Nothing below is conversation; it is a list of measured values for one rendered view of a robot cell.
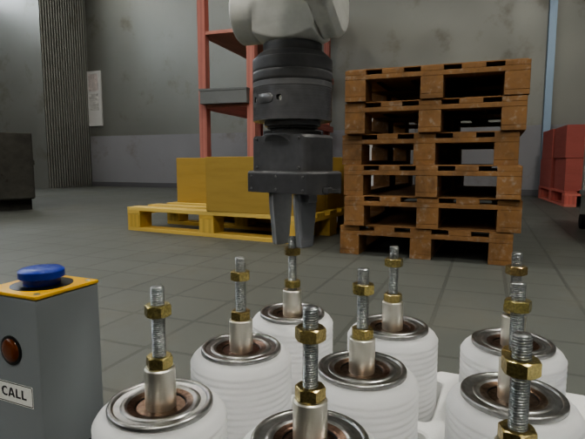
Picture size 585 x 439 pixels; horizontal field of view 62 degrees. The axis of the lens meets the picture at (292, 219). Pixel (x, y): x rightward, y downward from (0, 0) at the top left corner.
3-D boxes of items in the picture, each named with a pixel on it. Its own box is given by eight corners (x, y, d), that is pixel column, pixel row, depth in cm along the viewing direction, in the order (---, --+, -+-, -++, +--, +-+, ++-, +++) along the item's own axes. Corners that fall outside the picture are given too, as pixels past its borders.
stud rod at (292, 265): (286, 299, 57) (286, 235, 56) (295, 298, 57) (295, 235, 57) (288, 301, 56) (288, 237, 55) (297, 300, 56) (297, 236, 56)
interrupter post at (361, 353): (364, 366, 43) (365, 330, 43) (381, 376, 41) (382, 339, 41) (341, 371, 42) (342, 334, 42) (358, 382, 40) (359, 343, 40)
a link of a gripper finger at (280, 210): (292, 242, 58) (292, 190, 58) (273, 245, 56) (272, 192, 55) (282, 240, 59) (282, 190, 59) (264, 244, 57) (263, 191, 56)
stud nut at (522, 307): (527, 307, 37) (527, 296, 37) (535, 314, 35) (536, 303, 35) (500, 307, 37) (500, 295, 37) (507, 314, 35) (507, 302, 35)
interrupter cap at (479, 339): (556, 369, 42) (557, 361, 42) (466, 354, 46) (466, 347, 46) (554, 341, 49) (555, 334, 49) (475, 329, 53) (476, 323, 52)
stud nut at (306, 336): (292, 343, 29) (292, 330, 29) (297, 334, 31) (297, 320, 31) (324, 346, 29) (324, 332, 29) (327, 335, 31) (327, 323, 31)
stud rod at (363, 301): (363, 352, 42) (364, 266, 41) (370, 355, 41) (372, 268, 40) (353, 354, 42) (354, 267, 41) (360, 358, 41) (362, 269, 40)
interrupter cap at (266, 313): (275, 304, 62) (275, 299, 62) (332, 311, 59) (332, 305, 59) (248, 322, 55) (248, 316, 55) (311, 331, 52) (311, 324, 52)
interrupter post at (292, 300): (286, 312, 59) (286, 286, 58) (305, 314, 58) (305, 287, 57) (279, 318, 56) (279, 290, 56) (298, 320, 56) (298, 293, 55)
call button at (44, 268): (38, 296, 43) (36, 273, 43) (8, 291, 45) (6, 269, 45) (75, 286, 47) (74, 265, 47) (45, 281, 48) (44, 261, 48)
